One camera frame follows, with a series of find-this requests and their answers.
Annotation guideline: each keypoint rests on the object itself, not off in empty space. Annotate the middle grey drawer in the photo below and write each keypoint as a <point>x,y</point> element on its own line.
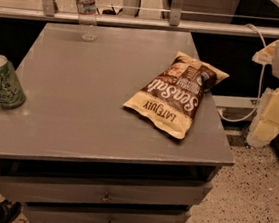
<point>104,215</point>

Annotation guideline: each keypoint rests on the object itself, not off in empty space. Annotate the brown Late July chip bag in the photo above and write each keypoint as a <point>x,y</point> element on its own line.
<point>172,98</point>

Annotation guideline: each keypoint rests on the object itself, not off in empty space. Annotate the top grey drawer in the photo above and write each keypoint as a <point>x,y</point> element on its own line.
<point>102,191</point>

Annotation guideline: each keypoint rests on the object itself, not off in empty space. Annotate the grey metal window rail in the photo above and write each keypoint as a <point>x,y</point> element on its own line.
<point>181,14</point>

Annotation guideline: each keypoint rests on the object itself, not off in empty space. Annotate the clear plastic water bottle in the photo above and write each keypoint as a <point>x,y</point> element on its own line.
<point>87,14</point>

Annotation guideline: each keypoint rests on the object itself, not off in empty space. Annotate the grey baseboard box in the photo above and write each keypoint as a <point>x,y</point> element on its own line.
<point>235,109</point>

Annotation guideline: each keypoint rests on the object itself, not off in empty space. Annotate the grey drawer cabinet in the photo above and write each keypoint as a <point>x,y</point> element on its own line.
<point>73,123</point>

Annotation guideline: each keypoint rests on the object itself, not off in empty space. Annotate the green soda can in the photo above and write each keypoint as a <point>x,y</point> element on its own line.
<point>11,92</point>

